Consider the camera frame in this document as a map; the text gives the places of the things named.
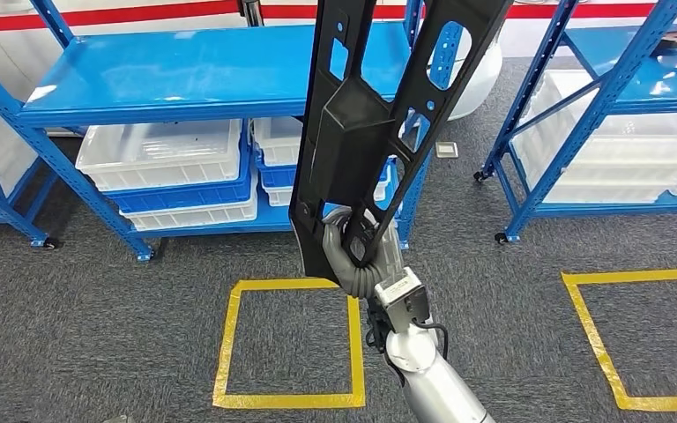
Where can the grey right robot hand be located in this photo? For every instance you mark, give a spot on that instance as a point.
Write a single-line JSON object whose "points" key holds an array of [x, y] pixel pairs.
{"points": [[331, 245]]}

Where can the black plastic car part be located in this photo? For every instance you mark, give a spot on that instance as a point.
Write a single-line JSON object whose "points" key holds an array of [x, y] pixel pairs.
{"points": [[350, 134]]}

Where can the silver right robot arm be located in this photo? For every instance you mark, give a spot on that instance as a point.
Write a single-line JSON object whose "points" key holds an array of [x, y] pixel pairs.
{"points": [[438, 385]]}

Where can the grey floor outlet plate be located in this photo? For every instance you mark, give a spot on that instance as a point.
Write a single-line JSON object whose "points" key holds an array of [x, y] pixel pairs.
{"points": [[446, 150]]}

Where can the white car body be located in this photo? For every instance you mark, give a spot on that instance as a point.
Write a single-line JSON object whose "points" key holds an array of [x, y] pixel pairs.
{"points": [[478, 82]]}

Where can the large white plastic crate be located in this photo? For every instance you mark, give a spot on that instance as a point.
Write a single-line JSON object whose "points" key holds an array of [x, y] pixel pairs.
{"points": [[636, 152]]}

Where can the red barrier belt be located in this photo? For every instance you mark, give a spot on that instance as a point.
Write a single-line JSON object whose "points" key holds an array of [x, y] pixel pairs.
{"points": [[111, 14]]}

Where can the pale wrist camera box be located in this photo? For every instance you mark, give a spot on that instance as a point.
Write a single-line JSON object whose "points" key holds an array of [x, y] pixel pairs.
{"points": [[400, 292]]}

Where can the black stanchion post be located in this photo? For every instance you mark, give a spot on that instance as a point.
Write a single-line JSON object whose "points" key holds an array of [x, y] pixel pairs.
{"points": [[251, 11]]}

